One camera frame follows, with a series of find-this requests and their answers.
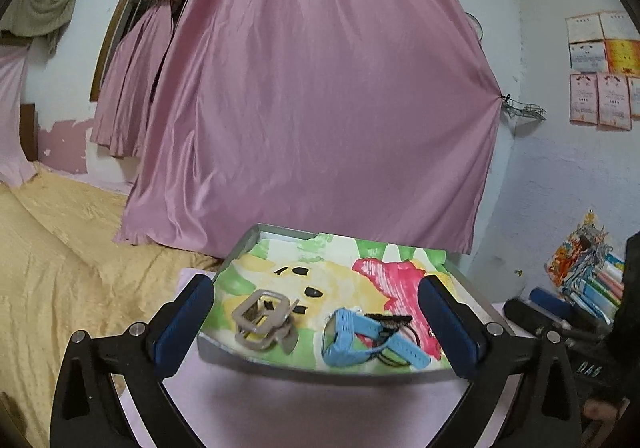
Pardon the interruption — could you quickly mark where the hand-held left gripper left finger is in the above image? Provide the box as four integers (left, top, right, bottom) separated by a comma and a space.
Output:
50, 273, 216, 448

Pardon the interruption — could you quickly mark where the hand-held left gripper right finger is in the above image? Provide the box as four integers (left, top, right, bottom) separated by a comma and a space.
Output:
417, 274, 583, 448

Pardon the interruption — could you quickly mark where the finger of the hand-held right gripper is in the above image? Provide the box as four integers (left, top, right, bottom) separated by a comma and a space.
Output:
529, 288, 576, 321
502, 299, 608, 341

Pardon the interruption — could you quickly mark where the metal tray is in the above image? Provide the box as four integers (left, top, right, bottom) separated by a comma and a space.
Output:
197, 223, 493, 374

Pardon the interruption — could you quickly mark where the blue smartwatch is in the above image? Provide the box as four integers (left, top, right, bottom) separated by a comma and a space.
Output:
320, 308, 431, 370

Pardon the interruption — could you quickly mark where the person's right hand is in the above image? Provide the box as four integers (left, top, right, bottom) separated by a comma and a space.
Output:
584, 400, 632, 435

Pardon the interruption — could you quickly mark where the stack of books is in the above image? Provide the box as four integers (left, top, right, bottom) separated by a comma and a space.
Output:
565, 253, 626, 324

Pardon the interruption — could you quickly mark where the colourful printed bag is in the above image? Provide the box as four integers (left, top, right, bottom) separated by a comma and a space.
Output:
547, 210, 626, 289

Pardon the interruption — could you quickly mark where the black hair clip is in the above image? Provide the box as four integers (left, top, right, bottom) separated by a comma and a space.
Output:
362, 313, 415, 329

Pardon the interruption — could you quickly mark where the brown bangle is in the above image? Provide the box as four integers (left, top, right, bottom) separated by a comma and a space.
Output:
377, 328, 421, 368

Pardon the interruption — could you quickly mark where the beige hair claw clip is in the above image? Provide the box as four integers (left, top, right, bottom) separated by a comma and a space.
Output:
232, 290, 301, 354

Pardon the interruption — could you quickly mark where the painted paper sheet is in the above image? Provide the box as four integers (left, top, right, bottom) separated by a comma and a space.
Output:
202, 234, 453, 369

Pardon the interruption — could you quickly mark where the pink cloth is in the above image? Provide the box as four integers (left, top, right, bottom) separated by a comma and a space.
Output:
117, 268, 516, 448

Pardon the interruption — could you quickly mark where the yellow blanket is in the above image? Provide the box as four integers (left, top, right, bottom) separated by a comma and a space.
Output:
0, 165, 223, 448

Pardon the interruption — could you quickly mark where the narrow pink curtain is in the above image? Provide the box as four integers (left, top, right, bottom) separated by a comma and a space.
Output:
91, 0, 221, 159

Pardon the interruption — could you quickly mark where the large pink curtain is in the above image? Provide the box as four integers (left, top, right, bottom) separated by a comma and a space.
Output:
116, 0, 503, 254

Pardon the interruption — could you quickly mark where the beige valance curtain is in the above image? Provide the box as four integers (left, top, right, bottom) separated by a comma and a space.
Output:
0, 0, 78, 54

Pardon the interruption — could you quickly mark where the wire wall rack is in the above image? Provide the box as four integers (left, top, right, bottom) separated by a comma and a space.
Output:
501, 95, 547, 121

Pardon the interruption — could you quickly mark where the group of wall certificates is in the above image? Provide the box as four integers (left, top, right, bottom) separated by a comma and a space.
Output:
566, 12, 640, 131

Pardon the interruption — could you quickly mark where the wooden window frame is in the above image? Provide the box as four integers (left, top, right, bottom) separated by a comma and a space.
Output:
89, 0, 151, 103

